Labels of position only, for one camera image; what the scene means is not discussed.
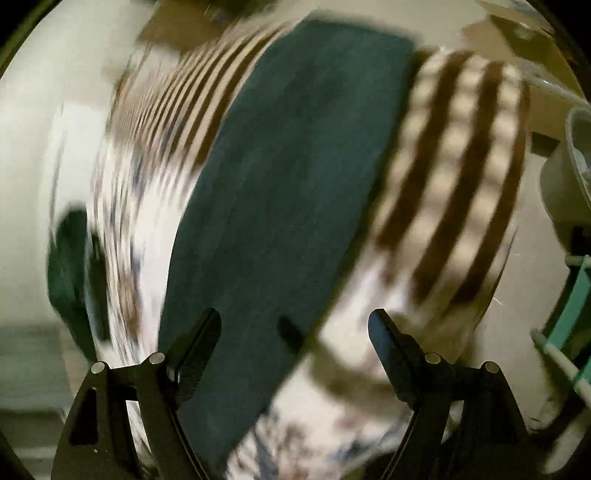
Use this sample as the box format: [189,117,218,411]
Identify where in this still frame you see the dark green cloth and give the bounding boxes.
[46,209,109,361]

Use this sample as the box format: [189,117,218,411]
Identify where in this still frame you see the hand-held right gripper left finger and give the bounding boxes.
[50,307,222,480]

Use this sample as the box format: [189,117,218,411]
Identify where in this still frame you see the teal plastic rack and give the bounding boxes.
[530,253,591,398]

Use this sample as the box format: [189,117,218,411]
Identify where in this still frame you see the brown striped patterned blanket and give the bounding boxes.
[85,18,532,480]

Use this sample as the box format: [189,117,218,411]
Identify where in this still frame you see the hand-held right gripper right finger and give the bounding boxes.
[368,308,542,480]

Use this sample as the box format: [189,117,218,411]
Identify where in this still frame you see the dark green pants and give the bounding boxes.
[157,17,416,467]

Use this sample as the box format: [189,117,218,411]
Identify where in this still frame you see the white round container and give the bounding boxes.
[539,106,591,227]

